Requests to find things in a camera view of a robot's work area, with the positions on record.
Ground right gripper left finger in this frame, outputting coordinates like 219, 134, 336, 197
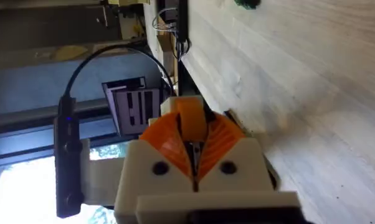
114, 111, 196, 224

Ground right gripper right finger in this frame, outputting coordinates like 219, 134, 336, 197
195, 112, 276, 192

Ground orange-wedge finger of the left gripper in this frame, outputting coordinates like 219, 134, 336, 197
160, 95, 209, 142

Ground green toy vegetable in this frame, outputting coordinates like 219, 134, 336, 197
234, 0, 262, 11

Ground grey box with black slots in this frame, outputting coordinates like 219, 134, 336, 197
101, 77, 163, 137

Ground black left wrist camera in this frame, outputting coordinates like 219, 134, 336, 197
54, 95, 84, 219

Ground thin wire bundle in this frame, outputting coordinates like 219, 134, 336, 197
151, 7, 192, 62

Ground black mounting rail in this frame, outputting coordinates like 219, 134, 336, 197
158, 0, 204, 98

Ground black camera cable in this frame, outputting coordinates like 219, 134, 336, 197
62, 43, 178, 99

